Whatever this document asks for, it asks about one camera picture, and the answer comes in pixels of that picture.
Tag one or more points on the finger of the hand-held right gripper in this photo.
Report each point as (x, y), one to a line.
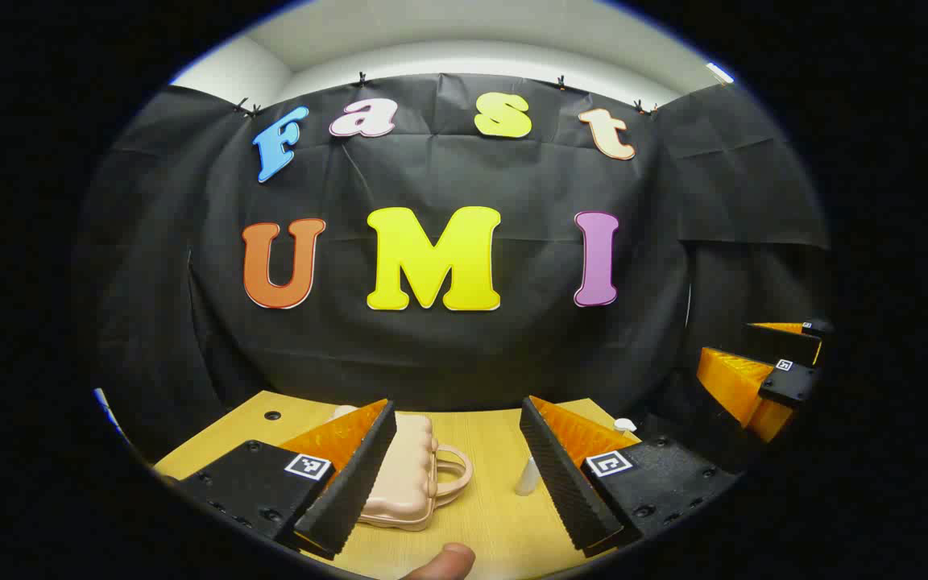
(742, 387)
(786, 345)

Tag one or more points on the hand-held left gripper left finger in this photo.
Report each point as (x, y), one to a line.
(351, 483)

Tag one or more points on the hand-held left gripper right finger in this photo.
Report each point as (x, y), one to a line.
(565, 483)

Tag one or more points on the white skin care tube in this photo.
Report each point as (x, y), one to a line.
(528, 477)

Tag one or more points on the pink suitcase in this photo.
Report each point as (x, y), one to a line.
(412, 475)

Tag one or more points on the white pump bottle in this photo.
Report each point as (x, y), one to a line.
(624, 424)

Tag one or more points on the ceiling light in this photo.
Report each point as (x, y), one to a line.
(719, 72)

